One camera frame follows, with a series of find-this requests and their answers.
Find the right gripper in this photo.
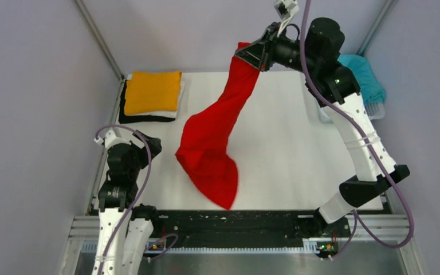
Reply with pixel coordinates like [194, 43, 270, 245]
[235, 23, 318, 76]

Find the red t-shirt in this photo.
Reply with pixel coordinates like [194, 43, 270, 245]
[175, 56, 260, 210]

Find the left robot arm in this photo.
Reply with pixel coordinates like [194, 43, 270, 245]
[92, 127, 162, 274]

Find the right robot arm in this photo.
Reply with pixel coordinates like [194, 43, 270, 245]
[235, 18, 410, 236]

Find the black folded t-shirt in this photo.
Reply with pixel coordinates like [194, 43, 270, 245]
[118, 80, 176, 124]

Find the orange folded t-shirt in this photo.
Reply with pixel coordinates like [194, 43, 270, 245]
[124, 70, 183, 116]

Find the teal t-shirt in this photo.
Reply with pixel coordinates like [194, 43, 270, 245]
[338, 54, 386, 105]

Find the white plastic basket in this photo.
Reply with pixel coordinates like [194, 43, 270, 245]
[310, 72, 386, 124]

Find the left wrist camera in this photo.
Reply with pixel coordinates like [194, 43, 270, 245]
[94, 127, 132, 149]

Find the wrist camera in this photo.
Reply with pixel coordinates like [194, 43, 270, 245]
[274, 0, 300, 37]
[94, 127, 132, 149]

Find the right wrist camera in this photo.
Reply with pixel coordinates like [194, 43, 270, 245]
[274, 0, 300, 37]

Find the right aluminium corner post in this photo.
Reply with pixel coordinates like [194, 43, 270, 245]
[356, 0, 398, 56]

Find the aluminium corner post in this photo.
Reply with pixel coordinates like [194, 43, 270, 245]
[72, 0, 124, 80]
[356, 0, 398, 56]

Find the left aluminium corner post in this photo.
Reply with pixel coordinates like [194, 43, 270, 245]
[72, 0, 124, 80]

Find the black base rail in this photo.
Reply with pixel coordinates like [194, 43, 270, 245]
[144, 209, 357, 255]

